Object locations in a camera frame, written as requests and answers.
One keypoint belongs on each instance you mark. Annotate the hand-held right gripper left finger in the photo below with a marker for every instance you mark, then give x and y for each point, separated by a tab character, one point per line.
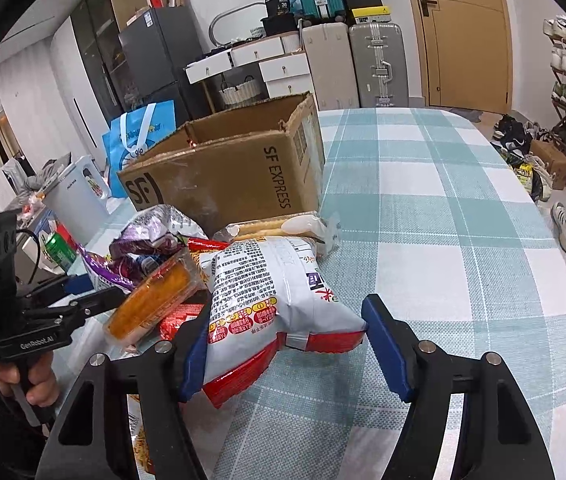
194	360

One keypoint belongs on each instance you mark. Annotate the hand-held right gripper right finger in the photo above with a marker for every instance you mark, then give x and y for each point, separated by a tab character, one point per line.
388	355

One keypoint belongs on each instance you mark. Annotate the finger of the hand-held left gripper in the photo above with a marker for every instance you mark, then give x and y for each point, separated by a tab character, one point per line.
100	302
48	287

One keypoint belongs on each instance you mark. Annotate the small red snack packet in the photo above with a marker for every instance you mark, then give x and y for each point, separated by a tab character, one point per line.
178	320

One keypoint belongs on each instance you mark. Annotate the orange cake packet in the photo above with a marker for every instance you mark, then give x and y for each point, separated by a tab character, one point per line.
148	305

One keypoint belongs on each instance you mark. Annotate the purple snack bag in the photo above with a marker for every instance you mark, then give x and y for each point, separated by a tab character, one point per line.
153	230

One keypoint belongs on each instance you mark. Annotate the white red snack bag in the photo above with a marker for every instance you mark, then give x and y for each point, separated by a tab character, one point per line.
263	300

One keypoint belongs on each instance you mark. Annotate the red yellow snack packet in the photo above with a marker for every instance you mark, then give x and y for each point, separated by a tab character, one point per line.
204	246

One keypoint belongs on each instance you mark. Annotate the clear cracker packet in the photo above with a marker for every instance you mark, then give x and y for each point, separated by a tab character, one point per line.
263	227

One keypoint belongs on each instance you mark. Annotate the person's left hand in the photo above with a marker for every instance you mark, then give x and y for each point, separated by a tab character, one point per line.
38	385

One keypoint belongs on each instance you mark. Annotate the green drink can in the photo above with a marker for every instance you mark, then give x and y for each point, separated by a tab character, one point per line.
60	255

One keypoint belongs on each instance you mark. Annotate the white plastic bin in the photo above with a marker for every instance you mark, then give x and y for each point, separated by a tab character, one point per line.
73	195

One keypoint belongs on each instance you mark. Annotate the teal checked tablecloth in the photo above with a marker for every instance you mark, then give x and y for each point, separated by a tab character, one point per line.
413	210

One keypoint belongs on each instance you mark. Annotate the blue tote bag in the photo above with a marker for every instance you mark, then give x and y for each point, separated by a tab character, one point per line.
138	125

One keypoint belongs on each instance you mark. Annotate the tall glass door cabinet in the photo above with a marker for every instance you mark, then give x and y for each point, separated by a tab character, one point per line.
95	60

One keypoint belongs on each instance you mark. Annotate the pile of shoes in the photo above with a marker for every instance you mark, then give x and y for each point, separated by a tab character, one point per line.
518	145

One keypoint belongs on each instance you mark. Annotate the white wicker basket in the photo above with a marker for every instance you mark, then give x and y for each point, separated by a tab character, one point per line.
240	92

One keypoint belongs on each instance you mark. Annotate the small brown cardboard box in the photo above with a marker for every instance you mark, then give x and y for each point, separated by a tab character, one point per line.
553	162

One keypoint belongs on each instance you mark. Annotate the dark grey refrigerator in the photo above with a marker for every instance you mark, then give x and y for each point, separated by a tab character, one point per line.
163	50

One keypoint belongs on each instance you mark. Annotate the silver suitcase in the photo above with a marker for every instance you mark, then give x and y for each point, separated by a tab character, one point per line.
378	65

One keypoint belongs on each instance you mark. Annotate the beige suitcase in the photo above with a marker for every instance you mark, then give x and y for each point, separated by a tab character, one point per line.
330	65

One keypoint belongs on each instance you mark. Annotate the white drawer unit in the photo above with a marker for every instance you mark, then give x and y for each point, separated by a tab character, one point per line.
273	60

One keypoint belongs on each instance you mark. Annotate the wooden door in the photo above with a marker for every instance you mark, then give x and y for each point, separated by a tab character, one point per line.
468	35

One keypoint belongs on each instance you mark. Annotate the yellow black shoe box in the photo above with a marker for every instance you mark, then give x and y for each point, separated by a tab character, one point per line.
370	14

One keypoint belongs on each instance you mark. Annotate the black printed box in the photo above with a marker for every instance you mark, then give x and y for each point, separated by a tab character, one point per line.
280	2

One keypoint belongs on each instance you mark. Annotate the grey metal tube frame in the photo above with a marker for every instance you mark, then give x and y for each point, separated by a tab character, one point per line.
225	15

